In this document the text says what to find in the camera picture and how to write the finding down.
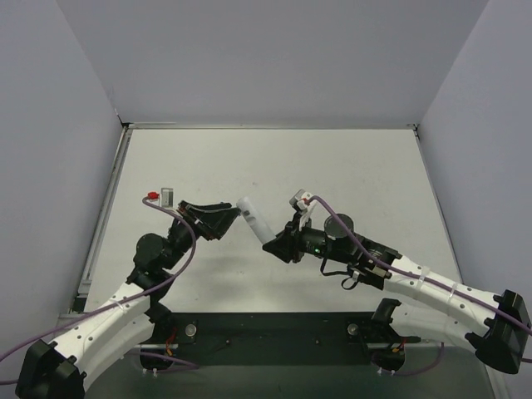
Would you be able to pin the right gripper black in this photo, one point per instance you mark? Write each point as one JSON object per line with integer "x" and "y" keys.
{"x": 296, "y": 239}

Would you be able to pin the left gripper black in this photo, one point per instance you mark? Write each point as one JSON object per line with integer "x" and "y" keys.
{"x": 195, "y": 223}

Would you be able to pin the white remote control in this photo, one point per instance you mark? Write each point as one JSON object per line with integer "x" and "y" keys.
{"x": 255, "y": 220}

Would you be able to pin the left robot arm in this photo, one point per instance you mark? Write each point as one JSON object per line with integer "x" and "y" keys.
{"x": 68, "y": 365}

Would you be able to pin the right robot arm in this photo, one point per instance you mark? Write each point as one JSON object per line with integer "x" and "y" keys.
{"x": 495, "y": 327}

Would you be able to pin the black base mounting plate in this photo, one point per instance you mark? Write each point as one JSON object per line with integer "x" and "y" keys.
{"x": 268, "y": 339}

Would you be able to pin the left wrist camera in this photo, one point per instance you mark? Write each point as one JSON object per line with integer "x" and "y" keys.
{"x": 163, "y": 197}

